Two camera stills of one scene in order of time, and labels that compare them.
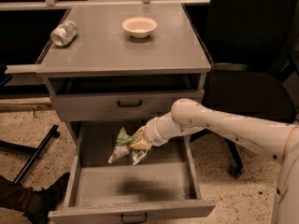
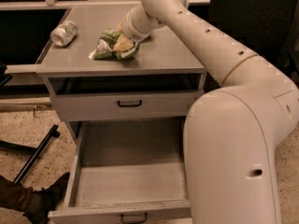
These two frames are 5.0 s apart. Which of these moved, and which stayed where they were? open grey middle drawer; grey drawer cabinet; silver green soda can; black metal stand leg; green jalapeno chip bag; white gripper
Moved: white gripper; green jalapeno chip bag
Stayed: open grey middle drawer; grey drawer cabinet; silver green soda can; black metal stand leg
